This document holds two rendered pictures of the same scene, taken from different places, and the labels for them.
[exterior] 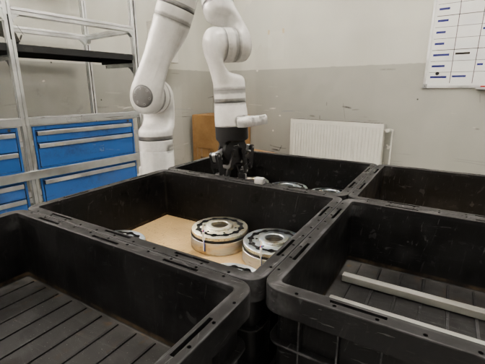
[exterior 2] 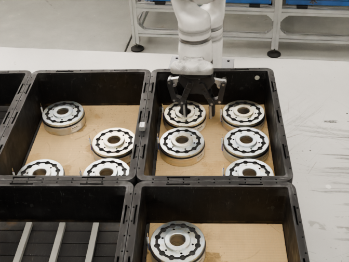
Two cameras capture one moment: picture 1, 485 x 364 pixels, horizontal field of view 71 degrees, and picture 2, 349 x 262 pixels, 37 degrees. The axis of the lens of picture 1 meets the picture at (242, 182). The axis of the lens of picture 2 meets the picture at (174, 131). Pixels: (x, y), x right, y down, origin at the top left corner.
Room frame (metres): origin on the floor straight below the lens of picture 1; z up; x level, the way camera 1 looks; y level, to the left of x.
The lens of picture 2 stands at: (0.27, -0.86, 1.63)
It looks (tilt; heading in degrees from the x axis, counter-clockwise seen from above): 39 degrees down; 63
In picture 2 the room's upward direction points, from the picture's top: 3 degrees counter-clockwise
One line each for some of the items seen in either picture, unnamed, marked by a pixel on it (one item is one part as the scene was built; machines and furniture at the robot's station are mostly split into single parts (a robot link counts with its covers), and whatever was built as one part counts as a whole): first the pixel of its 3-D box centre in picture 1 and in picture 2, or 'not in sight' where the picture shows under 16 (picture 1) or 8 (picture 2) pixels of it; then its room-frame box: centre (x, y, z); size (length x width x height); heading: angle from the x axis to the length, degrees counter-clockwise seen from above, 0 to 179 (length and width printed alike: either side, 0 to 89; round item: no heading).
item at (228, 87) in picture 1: (224, 66); (189, 2); (0.77, 0.04, 1.15); 0.09 x 0.07 x 0.15; 116
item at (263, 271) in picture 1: (191, 209); (77, 121); (0.50, 0.08, 0.92); 0.40 x 0.30 x 0.02; 59
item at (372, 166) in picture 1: (274, 170); (212, 121); (0.76, -0.07, 0.92); 0.40 x 0.30 x 0.02; 59
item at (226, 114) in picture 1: (237, 111); (193, 50); (0.76, 0.01, 1.05); 0.11 x 0.09 x 0.06; 52
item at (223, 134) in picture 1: (232, 143); (196, 74); (0.78, 0.02, 0.98); 0.08 x 0.08 x 0.09
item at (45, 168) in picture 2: not in sight; (39, 173); (0.38, 0.02, 0.86); 0.05 x 0.05 x 0.01
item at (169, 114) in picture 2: not in sight; (185, 113); (0.76, 0.05, 0.86); 0.10 x 0.10 x 0.01
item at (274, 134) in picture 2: (273, 192); (212, 139); (0.76, -0.07, 0.87); 0.40 x 0.30 x 0.11; 59
